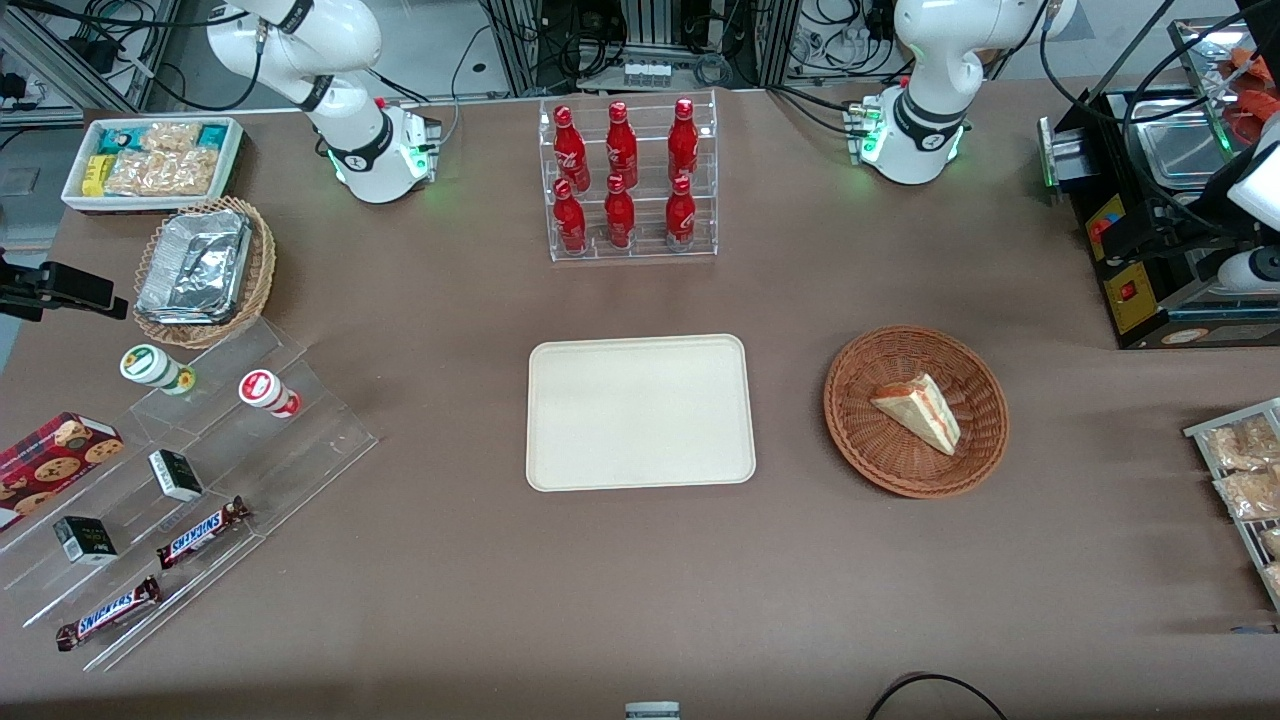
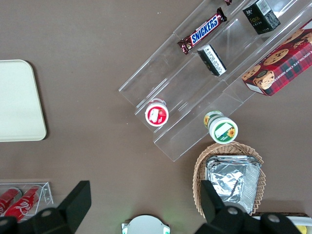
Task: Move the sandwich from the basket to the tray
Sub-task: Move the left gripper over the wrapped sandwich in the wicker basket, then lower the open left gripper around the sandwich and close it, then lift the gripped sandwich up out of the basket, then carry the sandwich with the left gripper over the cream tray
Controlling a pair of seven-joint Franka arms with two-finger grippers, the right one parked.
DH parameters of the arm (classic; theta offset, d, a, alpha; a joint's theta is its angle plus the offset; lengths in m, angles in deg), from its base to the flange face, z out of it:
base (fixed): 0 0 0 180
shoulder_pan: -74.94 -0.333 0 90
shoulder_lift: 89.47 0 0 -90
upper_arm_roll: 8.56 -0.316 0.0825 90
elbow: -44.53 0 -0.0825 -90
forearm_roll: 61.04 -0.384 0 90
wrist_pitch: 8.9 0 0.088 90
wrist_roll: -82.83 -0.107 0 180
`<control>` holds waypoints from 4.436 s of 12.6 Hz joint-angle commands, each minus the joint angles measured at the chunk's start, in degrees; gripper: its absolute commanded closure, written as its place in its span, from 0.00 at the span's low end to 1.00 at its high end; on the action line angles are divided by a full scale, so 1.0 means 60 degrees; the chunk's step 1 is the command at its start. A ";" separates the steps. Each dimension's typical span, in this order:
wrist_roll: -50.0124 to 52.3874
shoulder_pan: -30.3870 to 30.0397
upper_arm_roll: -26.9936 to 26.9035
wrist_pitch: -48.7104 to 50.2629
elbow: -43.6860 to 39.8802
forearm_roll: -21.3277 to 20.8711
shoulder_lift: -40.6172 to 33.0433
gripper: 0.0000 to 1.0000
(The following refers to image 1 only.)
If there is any aluminium frame rack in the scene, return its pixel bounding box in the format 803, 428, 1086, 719
480, 0, 801, 96

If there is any brown wicker basket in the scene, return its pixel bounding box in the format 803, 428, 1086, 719
823, 325, 1010, 499

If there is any cream plastic tray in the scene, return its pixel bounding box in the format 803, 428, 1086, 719
526, 334, 757, 493

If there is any red drink bottle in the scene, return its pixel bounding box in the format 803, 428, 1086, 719
604, 174, 636, 249
668, 97, 700, 183
553, 105, 589, 191
606, 101, 639, 189
665, 175, 697, 251
553, 178, 588, 254

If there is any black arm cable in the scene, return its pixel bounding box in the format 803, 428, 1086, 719
1040, 0, 1263, 206

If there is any clear cracker pack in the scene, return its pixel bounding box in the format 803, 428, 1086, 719
105, 150, 166, 197
160, 148, 221, 197
140, 122, 204, 153

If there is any steel warmer pan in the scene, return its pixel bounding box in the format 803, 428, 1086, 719
1135, 115, 1241, 191

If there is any light wicker basket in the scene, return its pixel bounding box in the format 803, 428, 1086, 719
132, 196, 277, 350

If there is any small black box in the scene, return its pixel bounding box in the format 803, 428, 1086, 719
148, 449, 205, 502
53, 516, 119, 566

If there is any aluminium foil container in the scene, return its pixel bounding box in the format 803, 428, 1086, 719
137, 208, 252, 326

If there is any black looped cable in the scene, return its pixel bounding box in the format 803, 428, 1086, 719
865, 673, 1011, 720

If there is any black device on stand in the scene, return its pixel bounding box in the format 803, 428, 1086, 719
0, 255, 129, 323

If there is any tray of packaged snacks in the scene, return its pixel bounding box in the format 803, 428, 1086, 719
1185, 398, 1280, 611

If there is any clear acrylic stepped shelf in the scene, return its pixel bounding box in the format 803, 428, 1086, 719
0, 318, 379, 673

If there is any red lid yogurt cup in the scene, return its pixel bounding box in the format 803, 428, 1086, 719
238, 369, 301, 419

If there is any clear acrylic bottle rack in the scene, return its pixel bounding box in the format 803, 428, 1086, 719
538, 88, 719, 263

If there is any white rectangular snack bin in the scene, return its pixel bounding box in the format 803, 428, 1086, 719
62, 117, 244, 214

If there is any black food warmer machine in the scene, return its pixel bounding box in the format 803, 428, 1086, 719
1038, 15, 1280, 351

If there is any snickers bar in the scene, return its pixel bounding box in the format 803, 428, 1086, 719
55, 575, 163, 652
156, 496, 251, 570

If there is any red cookie box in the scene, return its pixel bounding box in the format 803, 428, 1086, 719
0, 412, 125, 531

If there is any green lid yogurt cup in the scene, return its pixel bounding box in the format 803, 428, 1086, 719
120, 344, 196, 395

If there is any triangular sandwich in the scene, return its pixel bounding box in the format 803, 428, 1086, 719
870, 373, 962, 457

